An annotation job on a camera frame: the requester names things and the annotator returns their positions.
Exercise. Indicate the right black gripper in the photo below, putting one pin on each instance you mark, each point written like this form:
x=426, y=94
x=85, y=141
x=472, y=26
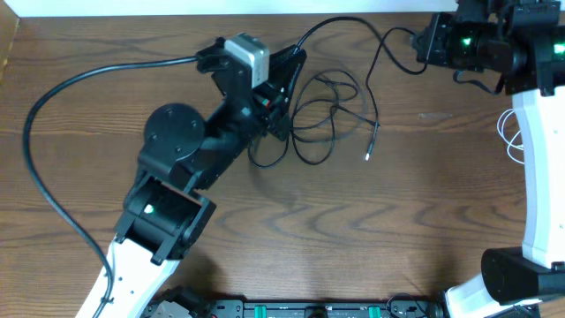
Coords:
x=440, y=26

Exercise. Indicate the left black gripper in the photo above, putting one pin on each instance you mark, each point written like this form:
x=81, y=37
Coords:
x=274, y=94

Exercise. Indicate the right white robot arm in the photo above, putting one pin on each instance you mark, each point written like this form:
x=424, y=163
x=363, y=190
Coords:
x=524, y=42

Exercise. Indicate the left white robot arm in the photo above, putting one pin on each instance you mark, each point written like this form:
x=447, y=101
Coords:
x=184, y=154

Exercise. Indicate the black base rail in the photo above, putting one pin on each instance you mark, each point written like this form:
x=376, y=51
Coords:
x=185, y=303

